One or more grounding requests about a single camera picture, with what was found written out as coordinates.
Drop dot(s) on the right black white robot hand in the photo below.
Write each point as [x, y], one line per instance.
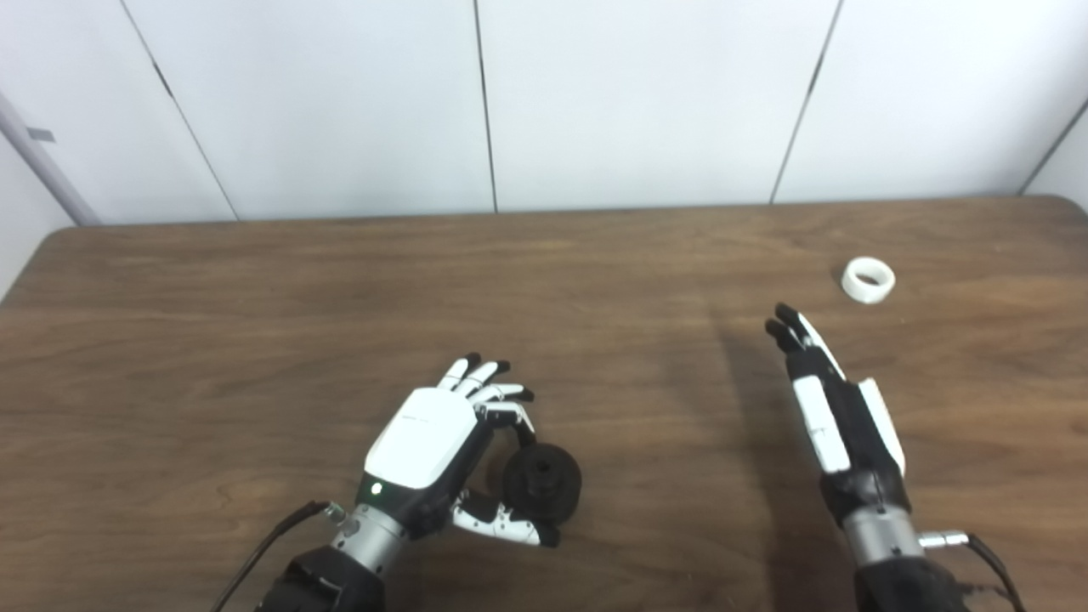
[841, 433]

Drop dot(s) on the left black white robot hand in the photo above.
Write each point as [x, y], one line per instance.
[421, 438]

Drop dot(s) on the round black plastic part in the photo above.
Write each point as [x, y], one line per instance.
[548, 489]

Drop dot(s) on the grey wall corner post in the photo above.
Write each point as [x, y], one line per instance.
[47, 161]

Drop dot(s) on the small grey wall tag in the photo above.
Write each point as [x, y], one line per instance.
[40, 134]

